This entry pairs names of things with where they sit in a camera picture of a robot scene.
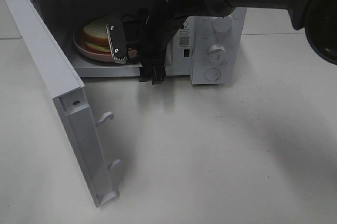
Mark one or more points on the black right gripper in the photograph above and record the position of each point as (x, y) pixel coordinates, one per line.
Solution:
(145, 38)

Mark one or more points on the round door release button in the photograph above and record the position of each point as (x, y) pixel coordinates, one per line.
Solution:
(212, 74)

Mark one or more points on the toy sandwich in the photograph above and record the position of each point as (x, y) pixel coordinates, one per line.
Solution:
(105, 35)

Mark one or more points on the white microwave knob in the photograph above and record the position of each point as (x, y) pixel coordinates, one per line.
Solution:
(222, 24)
(216, 53)

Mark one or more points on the pink plate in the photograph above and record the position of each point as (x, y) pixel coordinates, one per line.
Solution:
(84, 48)

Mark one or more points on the white microwave door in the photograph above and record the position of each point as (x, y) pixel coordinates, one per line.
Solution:
(68, 95)

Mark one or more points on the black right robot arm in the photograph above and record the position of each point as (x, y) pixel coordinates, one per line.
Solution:
(316, 17)

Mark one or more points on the warning label sticker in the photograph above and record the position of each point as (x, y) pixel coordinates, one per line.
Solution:
(184, 35)

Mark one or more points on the white microwave oven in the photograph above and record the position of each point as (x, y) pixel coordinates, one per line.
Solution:
(64, 17)

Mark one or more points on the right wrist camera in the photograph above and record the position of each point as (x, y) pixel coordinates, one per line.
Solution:
(117, 40)

